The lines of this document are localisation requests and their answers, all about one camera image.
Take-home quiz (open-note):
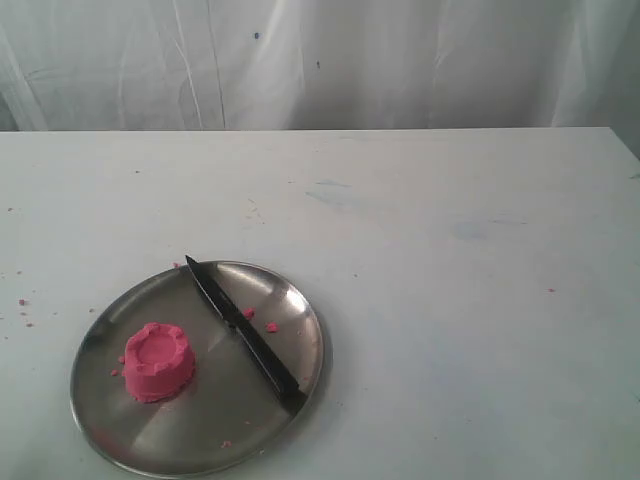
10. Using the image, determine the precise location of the black kitchen knife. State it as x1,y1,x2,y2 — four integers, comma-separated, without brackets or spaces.
185,255,307,415

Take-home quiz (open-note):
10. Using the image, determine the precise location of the round stainless steel plate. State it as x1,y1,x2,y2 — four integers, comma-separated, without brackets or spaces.
70,261,325,479

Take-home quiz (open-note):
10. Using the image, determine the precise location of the pink clay lump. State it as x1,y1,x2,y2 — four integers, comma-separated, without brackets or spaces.
123,322,196,403

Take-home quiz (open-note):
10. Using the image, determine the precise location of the white backdrop curtain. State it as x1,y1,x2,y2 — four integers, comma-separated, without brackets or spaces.
1,1,639,130

